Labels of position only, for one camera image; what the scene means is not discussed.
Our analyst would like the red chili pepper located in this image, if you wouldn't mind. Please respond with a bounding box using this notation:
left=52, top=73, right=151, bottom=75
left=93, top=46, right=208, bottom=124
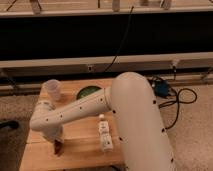
left=54, top=140, right=63, bottom=155

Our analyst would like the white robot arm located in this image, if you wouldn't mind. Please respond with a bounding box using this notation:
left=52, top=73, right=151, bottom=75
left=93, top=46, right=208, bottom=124
left=30, top=72, right=176, bottom=171

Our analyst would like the green bowl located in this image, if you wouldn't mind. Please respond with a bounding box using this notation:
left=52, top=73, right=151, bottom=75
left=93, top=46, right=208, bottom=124
left=76, top=86, right=100, bottom=100

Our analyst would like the blue connector box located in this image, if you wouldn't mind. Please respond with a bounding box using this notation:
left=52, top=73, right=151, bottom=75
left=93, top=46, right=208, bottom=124
left=154, top=81, right=169, bottom=98

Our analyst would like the clear plastic cup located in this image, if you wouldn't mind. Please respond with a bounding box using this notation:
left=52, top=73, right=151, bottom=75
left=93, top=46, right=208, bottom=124
left=43, top=79, right=61, bottom=101

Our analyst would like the white plastic bottle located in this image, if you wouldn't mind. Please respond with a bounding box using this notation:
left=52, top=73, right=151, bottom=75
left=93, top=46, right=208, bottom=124
left=98, top=114, right=113, bottom=152

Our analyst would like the black object at left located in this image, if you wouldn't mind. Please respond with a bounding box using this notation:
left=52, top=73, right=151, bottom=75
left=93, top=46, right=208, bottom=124
left=0, top=120, right=19, bottom=129

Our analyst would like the black floor cable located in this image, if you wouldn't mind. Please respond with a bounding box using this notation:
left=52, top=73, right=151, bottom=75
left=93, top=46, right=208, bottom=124
left=148, top=75, right=198, bottom=131

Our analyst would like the black hanging cable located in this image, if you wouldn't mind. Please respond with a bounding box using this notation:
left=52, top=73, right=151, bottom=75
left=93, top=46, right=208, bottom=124
left=103, top=5, right=135, bottom=73

